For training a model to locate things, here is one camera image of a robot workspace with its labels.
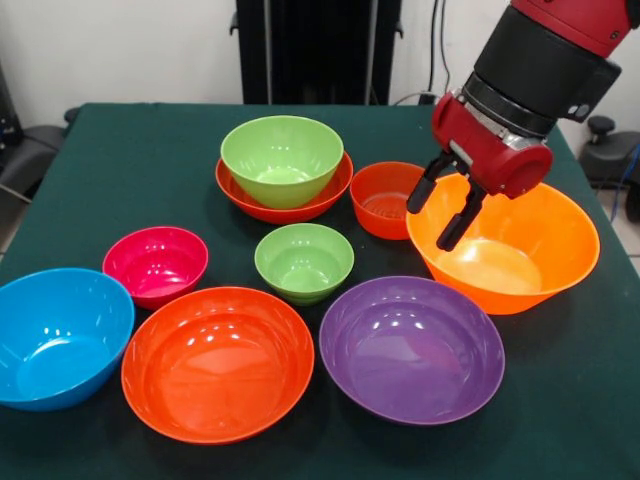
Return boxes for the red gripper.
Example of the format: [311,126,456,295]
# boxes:
[405,91,555,253]

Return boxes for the large orange bowl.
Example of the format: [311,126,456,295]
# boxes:
[405,170,601,316]

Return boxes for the large red bowl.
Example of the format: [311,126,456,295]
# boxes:
[214,151,355,226]
[120,286,316,446]

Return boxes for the large green bowl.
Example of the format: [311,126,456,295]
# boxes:
[220,115,345,210]

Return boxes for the small red bowl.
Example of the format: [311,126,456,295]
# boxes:
[349,160,431,241]

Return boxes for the small green bowl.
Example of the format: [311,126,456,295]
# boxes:
[253,222,356,307]

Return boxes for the purple bowl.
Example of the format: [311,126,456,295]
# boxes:
[318,275,506,427]

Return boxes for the pink bowl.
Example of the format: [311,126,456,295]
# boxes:
[102,225,210,312]

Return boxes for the dark green table cloth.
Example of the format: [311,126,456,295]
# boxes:
[0,102,640,480]

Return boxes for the blue bowl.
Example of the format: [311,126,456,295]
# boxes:
[0,267,136,413]

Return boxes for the black device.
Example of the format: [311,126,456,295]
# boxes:
[0,62,24,149]

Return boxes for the blue cable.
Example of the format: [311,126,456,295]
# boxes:
[609,144,640,221]

